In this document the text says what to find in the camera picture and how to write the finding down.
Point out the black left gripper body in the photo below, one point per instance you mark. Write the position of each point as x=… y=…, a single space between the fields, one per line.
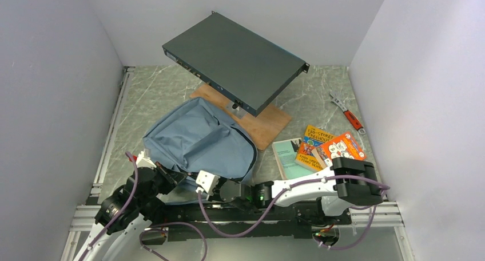
x=163 y=184

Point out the blue student backpack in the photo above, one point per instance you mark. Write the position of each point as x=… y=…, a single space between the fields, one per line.
x=199 y=136

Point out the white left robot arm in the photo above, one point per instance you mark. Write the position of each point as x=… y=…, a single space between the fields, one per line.
x=137 y=198

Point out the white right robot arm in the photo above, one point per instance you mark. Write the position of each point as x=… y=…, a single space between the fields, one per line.
x=347 y=183

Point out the teal paperback book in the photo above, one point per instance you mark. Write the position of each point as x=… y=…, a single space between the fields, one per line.
x=285 y=153

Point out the brown wooden board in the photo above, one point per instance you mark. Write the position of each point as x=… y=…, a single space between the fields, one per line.
x=263 y=129

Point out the yellow treehouse book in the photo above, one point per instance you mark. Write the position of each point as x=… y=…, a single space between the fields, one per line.
x=313 y=137

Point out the dark teal rack server unit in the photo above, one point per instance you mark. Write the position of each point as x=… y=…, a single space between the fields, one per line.
x=243 y=66

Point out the orange cartoon book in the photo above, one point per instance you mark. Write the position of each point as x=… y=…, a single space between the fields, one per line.
x=343 y=145

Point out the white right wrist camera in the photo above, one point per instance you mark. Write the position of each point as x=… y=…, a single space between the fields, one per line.
x=206 y=182

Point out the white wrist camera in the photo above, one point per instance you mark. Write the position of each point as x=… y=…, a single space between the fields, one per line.
x=206 y=182
x=143 y=160

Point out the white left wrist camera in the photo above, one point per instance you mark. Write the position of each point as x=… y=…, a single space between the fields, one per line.
x=143 y=160

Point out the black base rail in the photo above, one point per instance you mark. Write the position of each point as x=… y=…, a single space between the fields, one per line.
x=298 y=220

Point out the metal stand bracket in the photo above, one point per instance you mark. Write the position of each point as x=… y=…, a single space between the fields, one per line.
x=236 y=110

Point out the aluminium frame rail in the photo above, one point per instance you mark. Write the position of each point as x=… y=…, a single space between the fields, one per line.
x=84 y=213

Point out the red handled adjustable wrench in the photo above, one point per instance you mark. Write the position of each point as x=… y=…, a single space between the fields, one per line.
x=356 y=124

